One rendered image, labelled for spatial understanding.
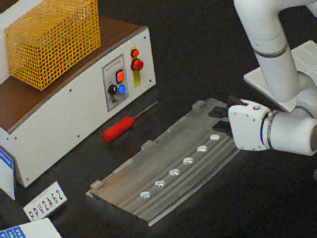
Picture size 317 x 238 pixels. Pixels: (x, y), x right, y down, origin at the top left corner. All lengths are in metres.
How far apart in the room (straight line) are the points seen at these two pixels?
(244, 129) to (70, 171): 0.51
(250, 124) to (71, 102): 0.52
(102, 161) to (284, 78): 0.71
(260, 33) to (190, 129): 0.68
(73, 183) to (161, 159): 0.23
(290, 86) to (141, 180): 0.56
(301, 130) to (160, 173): 0.47
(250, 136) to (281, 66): 0.30
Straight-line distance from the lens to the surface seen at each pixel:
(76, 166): 2.02
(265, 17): 1.37
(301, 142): 1.58
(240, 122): 1.70
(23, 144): 1.91
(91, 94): 2.06
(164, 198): 1.83
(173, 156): 1.95
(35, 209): 1.84
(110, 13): 2.69
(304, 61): 2.34
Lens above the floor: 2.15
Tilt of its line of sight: 36 degrees down
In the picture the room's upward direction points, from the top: 8 degrees counter-clockwise
